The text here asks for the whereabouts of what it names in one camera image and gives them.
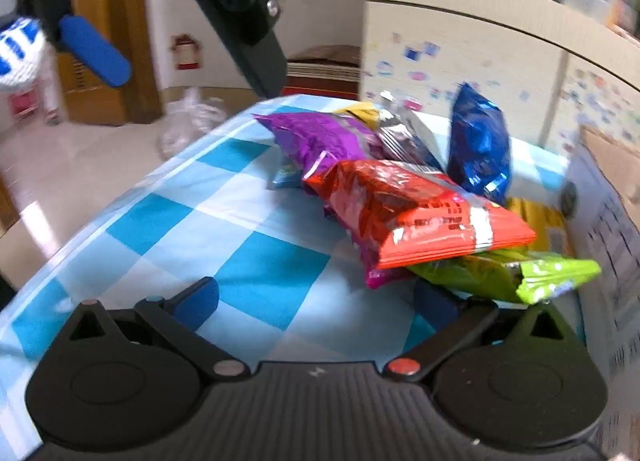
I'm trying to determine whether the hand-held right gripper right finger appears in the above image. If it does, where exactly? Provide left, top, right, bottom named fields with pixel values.
left=382, top=280, right=581, bottom=384

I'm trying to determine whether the brown and red carton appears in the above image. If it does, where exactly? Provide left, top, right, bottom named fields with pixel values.
left=282, top=45, right=362, bottom=101

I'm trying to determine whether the silver snack packet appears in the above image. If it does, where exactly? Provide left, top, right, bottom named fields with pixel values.
left=372, top=91, right=446, bottom=174

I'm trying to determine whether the red house wall sticker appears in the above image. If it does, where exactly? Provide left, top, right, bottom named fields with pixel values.
left=170, top=34, right=203, bottom=73

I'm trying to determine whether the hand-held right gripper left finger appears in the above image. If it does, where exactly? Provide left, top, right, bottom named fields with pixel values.
left=65, top=277, right=251, bottom=382

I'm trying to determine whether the cream cabinet with stickers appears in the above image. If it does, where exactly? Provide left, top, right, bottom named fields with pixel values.
left=359, top=0, right=640, bottom=177

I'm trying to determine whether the blue snack packet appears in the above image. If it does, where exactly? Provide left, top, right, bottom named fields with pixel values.
left=446, top=82, right=513, bottom=207

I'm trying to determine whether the blue checkered tablecloth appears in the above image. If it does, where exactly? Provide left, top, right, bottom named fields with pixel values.
left=0, top=94, right=581, bottom=461

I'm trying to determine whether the small yellow snack packet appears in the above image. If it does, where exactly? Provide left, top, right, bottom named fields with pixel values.
left=332, top=102, right=383, bottom=132

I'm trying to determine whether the green snack packet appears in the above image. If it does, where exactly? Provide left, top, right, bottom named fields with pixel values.
left=407, top=248, right=603, bottom=307

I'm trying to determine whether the pink snack packet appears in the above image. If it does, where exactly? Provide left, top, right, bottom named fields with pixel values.
left=322, top=201, right=416, bottom=290

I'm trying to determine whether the red snack packet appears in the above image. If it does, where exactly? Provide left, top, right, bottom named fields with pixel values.
left=302, top=158, right=537, bottom=271

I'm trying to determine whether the clear plastic bag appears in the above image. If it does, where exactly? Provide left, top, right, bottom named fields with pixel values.
left=160, top=86, right=228, bottom=159

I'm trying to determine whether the cardboard box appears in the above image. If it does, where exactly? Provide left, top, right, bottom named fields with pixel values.
left=560, top=124, right=640, bottom=461

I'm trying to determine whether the purple snack packet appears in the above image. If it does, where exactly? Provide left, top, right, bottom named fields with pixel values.
left=252, top=111, right=391, bottom=192

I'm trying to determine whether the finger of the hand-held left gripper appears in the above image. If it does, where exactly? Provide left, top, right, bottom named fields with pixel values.
left=30, top=0, right=133, bottom=88
left=192, top=0, right=289, bottom=98

